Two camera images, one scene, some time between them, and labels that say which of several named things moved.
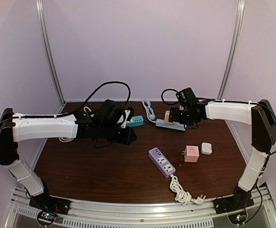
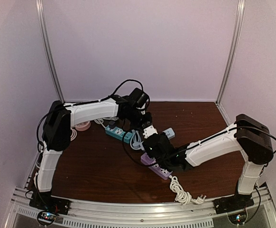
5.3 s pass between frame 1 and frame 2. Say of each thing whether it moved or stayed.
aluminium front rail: stayed
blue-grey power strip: moved
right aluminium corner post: stayed
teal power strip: moved
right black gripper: moved
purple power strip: moved
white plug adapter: moved
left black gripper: moved
